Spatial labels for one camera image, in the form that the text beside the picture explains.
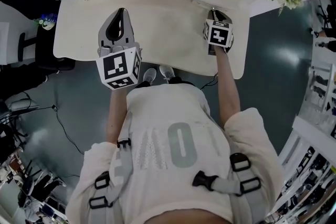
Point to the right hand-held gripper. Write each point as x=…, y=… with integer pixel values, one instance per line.
x=218, y=35

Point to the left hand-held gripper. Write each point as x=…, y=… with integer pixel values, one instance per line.
x=115, y=65

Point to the white ornate dressing table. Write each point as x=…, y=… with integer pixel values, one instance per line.
x=170, y=42

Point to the person's right forearm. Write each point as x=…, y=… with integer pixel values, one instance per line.
x=227, y=86

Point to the person's left forearm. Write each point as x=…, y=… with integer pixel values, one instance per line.
x=115, y=118

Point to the person's left grey shoe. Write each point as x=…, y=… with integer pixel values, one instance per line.
x=150, y=76

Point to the person's grey shoe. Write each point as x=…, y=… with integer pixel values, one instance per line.
x=150, y=76
x=166, y=72

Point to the person's right grey shoe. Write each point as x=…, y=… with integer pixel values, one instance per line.
x=166, y=72

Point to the small blue flower pot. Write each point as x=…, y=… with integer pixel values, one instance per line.
x=47, y=23

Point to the black office chair with headrest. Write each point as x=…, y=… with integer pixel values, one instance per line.
x=47, y=55

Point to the person's black trousers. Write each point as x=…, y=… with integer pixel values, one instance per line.
x=176, y=80

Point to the person's white shirt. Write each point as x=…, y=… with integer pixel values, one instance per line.
x=170, y=107

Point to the white desk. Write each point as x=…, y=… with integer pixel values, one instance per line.
x=321, y=70

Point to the white shelf unit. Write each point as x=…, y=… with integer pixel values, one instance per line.
x=309, y=133

